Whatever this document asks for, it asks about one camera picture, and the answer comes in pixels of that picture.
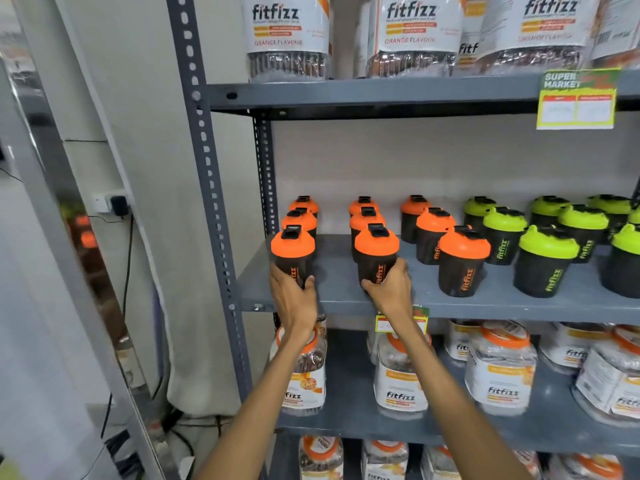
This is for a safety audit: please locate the person's left hand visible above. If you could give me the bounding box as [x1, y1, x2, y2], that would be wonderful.
[269, 262, 319, 339]

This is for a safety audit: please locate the person's right hand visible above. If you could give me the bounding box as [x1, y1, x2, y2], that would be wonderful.
[361, 258, 414, 321]

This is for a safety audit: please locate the orange-lid black shaker bottle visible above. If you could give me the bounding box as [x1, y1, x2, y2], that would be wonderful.
[270, 225, 316, 288]
[354, 223, 401, 290]

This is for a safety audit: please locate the person's right forearm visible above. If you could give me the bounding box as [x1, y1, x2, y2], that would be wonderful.
[387, 312, 533, 480]

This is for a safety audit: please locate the person's left forearm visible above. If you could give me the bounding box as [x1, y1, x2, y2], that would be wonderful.
[192, 325, 321, 480]

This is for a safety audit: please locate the grey metal shelf rack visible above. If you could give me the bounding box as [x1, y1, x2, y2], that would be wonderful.
[165, 0, 640, 480]

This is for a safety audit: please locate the small yellow green price tag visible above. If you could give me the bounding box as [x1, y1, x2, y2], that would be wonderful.
[375, 305, 431, 335]

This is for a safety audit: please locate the group of orange-lid shakers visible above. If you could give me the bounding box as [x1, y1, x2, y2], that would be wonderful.
[281, 195, 492, 298]

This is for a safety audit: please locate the row of clear labelled jars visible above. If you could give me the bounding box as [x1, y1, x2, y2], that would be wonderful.
[269, 315, 640, 425]
[298, 435, 626, 480]
[240, 0, 640, 84]

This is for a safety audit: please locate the group of green-lid shakers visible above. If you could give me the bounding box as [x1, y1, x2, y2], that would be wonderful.
[462, 194, 640, 299]

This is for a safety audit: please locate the large yellow green price tag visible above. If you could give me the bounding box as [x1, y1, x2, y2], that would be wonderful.
[536, 69, 622, 130]

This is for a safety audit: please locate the black power cable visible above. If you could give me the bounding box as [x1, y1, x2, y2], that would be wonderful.
[100, 215, 136, 440]

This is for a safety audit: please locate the bundle of black floor cables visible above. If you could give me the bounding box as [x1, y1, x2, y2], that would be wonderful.
[102, 410, 221, 480]

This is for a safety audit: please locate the silver metal door frame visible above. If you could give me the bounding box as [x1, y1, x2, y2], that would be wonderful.
[0, 0, 166, 480]

